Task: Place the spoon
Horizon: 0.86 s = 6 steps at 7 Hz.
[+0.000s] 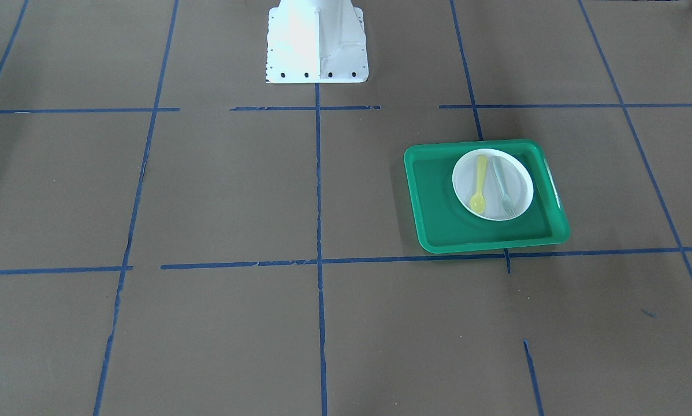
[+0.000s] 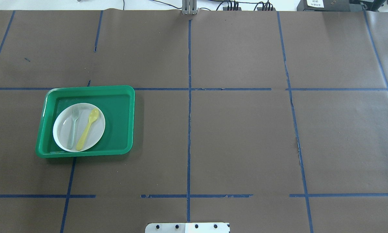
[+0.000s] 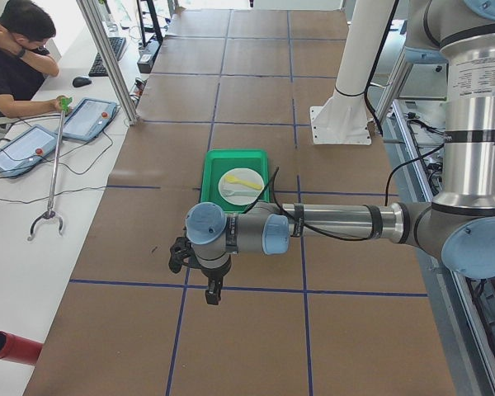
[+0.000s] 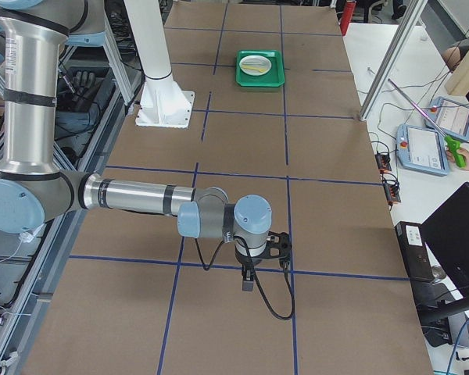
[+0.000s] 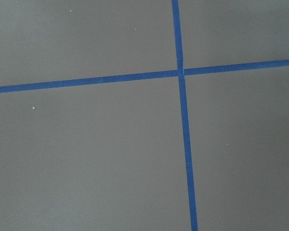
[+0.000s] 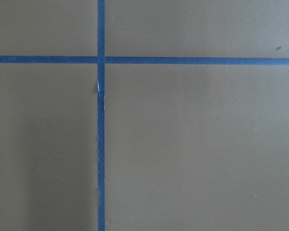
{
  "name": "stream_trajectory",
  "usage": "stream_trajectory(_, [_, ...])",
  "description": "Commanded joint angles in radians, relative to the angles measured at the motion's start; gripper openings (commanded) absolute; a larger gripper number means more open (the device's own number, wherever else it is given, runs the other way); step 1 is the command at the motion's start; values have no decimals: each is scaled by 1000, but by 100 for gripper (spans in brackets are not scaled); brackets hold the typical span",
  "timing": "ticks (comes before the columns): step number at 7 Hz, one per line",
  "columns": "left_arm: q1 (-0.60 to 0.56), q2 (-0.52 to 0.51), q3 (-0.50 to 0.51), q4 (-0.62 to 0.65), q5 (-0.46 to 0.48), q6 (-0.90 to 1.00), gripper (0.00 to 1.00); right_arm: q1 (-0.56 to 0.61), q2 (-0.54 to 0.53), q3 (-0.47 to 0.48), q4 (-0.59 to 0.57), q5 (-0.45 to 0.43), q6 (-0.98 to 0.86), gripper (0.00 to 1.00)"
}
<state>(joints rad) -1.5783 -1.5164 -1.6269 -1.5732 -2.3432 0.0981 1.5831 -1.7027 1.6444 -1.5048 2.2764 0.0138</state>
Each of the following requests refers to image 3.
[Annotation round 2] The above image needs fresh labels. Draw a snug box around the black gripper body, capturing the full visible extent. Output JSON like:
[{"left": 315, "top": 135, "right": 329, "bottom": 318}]
[{"left": 201, "top": 263, "right": 230, "bottom": 289}]

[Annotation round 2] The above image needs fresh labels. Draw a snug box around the yellow plastic spoon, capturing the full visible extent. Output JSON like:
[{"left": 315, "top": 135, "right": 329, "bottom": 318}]
[{"left": 224, "top": 174, "right": 263, "bottom": 191}]

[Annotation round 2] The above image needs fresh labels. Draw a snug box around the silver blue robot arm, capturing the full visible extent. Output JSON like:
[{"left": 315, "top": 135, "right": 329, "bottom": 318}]
[{"left": 168, "top": 1, "right": 495, "bottom": 304}]

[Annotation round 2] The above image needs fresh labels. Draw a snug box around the white plastic spoon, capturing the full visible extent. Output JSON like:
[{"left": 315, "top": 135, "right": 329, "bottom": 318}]
[{"left": 219, "top": 189, "right": 260, "bottom": 197}]

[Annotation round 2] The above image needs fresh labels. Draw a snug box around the white round plate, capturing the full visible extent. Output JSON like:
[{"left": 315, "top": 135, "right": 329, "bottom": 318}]
[{"left": 218, "top": 167, "right": 265, "bottom": 205}]

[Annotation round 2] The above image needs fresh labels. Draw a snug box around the brown paper table cover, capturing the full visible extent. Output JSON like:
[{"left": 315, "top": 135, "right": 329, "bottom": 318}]
[{"left": 26, "top": 10, "right": 455, "bottom": 395}]

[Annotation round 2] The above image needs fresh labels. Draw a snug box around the green plastic tray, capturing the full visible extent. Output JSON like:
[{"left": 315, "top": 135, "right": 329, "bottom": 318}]
[{"left": 200, "top": 148, "right": 269, "bottom": 212}]

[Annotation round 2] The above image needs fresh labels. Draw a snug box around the far blue teach pendant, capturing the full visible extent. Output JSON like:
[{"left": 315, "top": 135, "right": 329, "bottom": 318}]
[{"left": 63, "top": 97, "right": 118, "bottom": 142}]

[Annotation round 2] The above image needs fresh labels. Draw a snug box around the blue teach pendant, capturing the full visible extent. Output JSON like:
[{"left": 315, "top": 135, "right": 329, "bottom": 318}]
[
  {"left": 63, "top": 97, "right": 118, "bottom": 142},
  {"left": 0, "top": 125, "right": 57, "bottom": 177}
]

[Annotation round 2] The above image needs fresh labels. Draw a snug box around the red cylinder tube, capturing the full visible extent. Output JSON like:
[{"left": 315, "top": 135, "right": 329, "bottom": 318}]
[{"left": 0, "top": 331, "right": 43, "bottom": 366}]

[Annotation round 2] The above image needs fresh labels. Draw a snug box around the near blue teach pendant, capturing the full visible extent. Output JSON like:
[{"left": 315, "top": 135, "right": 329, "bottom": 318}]
[{"left": 0, "top": 125, "right": 57, "bottom": 177}]

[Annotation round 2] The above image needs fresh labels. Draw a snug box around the metal reacher grabber tool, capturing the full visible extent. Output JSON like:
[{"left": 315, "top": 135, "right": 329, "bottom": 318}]
[{"left": 27, "top": 97, "right": 73, "bottom": 242}]

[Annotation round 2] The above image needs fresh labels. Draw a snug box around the black keyboard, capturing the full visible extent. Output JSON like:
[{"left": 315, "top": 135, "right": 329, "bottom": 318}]
[{"left": 87, "top": 36, "right": 128, "bottom": 78}]

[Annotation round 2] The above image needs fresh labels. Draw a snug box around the black computer mouse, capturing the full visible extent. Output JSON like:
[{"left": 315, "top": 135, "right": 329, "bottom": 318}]
[{"left": 72, "top": 76, "right": 92, "bottom": 88}]

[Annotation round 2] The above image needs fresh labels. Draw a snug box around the person in black shirt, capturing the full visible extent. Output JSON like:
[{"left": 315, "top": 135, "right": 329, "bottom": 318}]
[{"left": 0, "top": 1, "right": 61, "bottom": 118}]

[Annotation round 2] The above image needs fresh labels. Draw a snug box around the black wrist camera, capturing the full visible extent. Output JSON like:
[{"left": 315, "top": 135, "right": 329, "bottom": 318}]
[{"left": 168, "top": 237, "right": 198, "bottom": 274}]

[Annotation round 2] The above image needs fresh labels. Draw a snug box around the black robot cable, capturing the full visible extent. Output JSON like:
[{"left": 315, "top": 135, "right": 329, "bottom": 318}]
[{"left": 265, "top": 153, "right": 446, "bottom": 242}]

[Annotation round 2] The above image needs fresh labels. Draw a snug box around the white pedestal column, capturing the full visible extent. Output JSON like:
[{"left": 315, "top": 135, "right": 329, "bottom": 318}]
[{"left": 310, "top": 0, "right": 398, "bottom": 145}]

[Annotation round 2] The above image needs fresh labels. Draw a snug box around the aluminium frame post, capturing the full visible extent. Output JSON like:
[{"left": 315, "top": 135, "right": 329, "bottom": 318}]
[{"left": 77, "top": 0, "right": 139, "bottom": 125}]

